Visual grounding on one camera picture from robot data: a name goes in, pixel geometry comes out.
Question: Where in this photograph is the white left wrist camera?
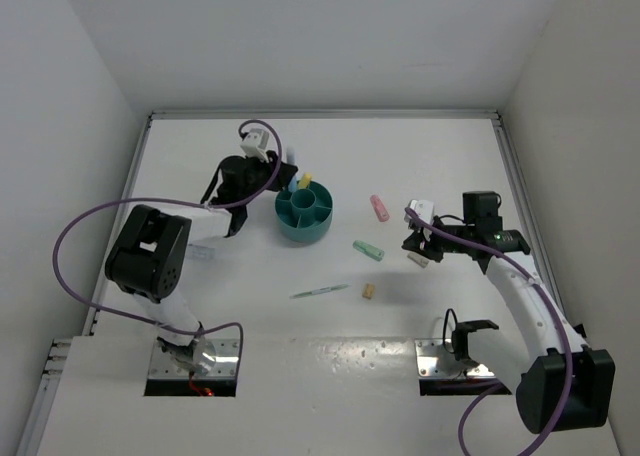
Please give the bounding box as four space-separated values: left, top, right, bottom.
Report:
240 128 270 162

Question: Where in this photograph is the teal round divided organizer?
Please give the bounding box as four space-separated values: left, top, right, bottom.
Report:
274 181 333 244

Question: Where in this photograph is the green highlighter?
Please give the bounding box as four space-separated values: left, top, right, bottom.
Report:
352 240 385 262

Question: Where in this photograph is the yellow highlighter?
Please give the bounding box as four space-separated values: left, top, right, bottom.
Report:
297 172 312 190

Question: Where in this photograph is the grey beige eraser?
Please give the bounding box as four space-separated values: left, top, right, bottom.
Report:
407 252 429 268

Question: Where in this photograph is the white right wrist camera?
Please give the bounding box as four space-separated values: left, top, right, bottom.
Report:
404 199 435 231

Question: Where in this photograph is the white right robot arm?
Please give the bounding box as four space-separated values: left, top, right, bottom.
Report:
402 191 615 435

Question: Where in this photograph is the tan small eraser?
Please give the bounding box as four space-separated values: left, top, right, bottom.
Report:
362 284 376 300

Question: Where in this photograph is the green thin pen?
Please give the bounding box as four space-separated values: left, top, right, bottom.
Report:
290 284 349 299

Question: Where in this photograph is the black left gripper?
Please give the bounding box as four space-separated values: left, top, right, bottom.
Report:
238 149 296 205

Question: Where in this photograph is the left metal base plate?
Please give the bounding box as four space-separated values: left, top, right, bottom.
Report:
147 338 240 380

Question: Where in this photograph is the metal base plate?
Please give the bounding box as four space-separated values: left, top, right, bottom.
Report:
414 338 494 381
147 338 240 380

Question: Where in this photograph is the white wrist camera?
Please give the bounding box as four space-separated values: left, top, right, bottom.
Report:
404 199 435 231
240 128 270 162

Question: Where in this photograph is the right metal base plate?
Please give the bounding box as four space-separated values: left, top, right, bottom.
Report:
414 338 494 381

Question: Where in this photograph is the pink highlighter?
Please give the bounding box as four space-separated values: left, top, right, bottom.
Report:
370 195 390 222

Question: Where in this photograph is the blue capped glue stick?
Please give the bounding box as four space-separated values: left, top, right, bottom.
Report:
286 146 298 193

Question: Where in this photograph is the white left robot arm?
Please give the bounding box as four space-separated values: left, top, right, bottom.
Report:
105 148 297 349

